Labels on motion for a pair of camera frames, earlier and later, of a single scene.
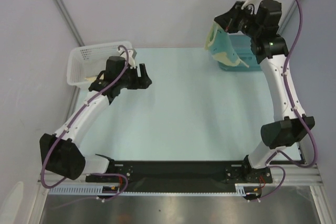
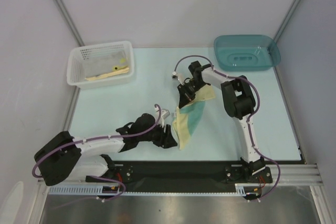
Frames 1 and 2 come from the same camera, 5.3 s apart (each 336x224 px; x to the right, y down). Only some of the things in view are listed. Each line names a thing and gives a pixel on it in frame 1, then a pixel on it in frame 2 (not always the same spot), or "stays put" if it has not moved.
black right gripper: (226, 22) to (187, 92)
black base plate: (181, 174) stays put
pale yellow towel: (218, 43) to (180, 123)
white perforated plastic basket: (85, 62) stays put
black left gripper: (143, 82) to (165, 139)
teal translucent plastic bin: (234, 52) stays put
